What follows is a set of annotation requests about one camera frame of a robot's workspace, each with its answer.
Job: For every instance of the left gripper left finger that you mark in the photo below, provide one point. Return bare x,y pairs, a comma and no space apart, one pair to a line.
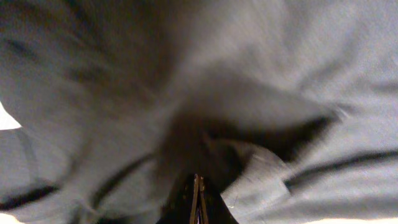
182,205

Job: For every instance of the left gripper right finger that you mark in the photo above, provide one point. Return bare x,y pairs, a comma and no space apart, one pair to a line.
211,208

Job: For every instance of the black t-shirt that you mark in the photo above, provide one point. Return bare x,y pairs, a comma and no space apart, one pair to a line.
288,107

